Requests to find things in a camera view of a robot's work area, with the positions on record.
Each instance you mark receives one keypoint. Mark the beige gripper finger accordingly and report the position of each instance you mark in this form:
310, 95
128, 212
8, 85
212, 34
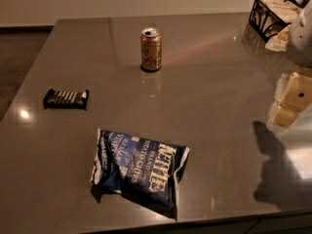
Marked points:
282, 116
294, 90

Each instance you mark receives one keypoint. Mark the orange soda can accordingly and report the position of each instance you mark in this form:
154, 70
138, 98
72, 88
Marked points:
151, 49

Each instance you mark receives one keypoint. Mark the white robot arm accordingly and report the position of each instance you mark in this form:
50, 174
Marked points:
299, 45

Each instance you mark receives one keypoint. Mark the blue potato chips bag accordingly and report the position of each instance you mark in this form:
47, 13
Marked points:
139, 167

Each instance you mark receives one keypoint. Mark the black candy bar wrapper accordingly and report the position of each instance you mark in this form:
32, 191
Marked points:
66, 99

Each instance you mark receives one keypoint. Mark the black wire napkin basket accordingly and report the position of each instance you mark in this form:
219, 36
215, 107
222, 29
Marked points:
269, 17

